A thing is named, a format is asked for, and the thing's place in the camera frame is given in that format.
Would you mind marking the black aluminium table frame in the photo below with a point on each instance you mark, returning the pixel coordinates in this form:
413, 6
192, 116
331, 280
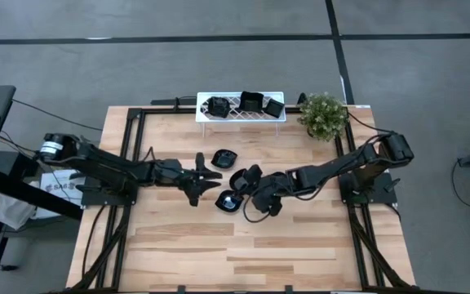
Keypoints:
165, 110

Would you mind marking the wide black shallow plate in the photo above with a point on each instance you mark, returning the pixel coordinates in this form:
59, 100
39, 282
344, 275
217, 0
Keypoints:
229, 202

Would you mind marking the black deep square plate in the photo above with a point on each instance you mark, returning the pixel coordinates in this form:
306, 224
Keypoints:
251, 103

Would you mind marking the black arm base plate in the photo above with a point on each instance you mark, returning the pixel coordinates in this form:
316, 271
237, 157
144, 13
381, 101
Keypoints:
96, 199
375, 199

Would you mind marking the black metal bracket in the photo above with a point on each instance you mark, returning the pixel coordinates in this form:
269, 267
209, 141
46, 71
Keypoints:
302, 99
165, 102

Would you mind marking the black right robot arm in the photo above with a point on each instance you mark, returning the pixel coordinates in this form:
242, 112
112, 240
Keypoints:
333, 167

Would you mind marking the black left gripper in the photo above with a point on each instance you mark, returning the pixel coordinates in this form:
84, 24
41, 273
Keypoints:
174, 173

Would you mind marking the black faceted mini plate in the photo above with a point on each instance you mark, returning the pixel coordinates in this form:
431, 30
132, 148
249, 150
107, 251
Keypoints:
218, 107

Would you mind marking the green potted artificial plant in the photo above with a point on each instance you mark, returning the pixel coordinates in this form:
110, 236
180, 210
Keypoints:
322, 116

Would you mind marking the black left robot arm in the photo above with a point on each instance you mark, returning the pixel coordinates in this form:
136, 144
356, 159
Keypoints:
104, 165

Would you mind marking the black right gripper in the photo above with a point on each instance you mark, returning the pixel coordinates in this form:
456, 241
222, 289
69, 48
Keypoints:
269, 190

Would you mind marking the white printed plastic bag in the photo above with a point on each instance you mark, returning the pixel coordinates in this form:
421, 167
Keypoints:
10, 208

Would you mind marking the small black square plate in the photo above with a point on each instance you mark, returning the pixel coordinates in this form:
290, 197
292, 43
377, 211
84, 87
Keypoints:
274, 108

